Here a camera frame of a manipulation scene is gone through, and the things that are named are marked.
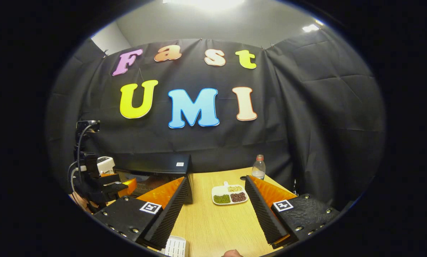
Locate small ceiling light panel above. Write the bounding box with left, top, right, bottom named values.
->
left=302, top=21, right=324, bottom=33

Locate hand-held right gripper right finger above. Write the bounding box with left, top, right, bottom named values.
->
left=244, top=175, right=341, bottom=250

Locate clear plastic water bottle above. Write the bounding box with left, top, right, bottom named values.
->
left=252, top=154, right=267, bottom=180

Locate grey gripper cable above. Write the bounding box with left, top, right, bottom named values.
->
left=68, top=123, right=96, bottom=195

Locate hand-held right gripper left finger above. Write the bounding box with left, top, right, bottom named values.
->
left=93, top=176, right=189, bottom=250

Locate large ceiling light panel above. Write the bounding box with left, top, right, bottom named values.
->
left=163, top=0, right=247, bottom=11

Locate black backdrop cloth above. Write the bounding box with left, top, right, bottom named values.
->
left=45, top=29, right=387, bottom=211

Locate white toaster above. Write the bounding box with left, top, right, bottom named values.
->
left=96, top=156, right=116, bottom=175

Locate black electric oven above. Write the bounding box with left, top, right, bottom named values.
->
left=113, top=154, right=194, bottom=205

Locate white divided plate of beans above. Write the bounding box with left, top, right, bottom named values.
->
left=211, top=181, right=250, bottom=206

